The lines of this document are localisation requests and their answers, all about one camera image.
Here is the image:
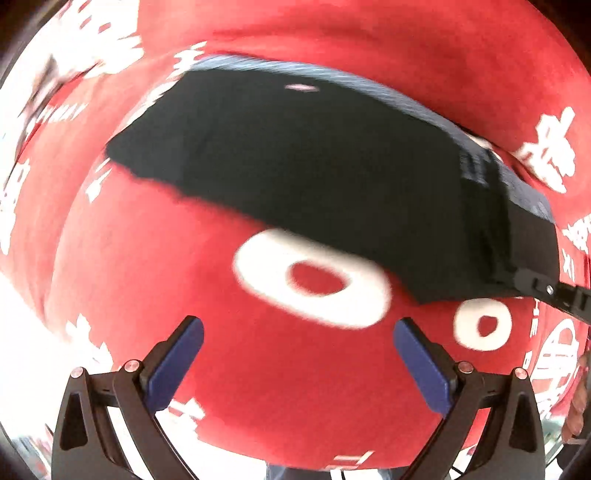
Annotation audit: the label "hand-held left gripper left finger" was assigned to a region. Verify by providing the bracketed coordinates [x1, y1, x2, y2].
[51, 315, 205, 480]

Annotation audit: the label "black pants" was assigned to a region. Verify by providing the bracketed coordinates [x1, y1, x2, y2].
[105, 69, 562, 306]

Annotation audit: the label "person's right hand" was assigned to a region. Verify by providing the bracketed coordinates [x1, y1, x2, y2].
[560, 350, 591, 445]

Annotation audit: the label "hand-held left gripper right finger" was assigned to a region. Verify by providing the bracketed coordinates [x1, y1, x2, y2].
[393, 316, 548, 480]

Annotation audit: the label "person's jeans legs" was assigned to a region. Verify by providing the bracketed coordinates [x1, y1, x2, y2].
[264, 463, 334, 480]

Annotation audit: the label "red printed blanket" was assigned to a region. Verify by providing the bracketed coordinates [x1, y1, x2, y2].
[0, 0, 591, 472]

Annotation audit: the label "blue-grey leaf patterned cloth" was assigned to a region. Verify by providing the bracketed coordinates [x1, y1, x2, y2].
[191, 54, 556, 224]

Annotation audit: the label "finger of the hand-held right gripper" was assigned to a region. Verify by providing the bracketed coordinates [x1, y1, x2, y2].
[512, 267, 591, 326]

